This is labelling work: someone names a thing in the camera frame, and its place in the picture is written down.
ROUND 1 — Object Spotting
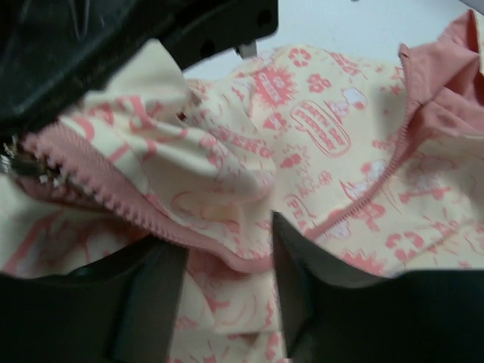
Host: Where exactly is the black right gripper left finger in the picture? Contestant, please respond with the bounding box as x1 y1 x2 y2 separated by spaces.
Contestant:
1 236 188 363

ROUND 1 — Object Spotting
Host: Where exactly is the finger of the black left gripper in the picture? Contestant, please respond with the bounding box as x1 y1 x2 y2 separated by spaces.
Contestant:
1 0 278 132

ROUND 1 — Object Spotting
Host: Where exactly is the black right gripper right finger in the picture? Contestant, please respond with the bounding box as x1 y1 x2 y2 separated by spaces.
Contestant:
272 213 483 362

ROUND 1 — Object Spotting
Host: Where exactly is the cream pink printed jacket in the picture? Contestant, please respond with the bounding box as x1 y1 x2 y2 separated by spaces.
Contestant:
1 10 483 362

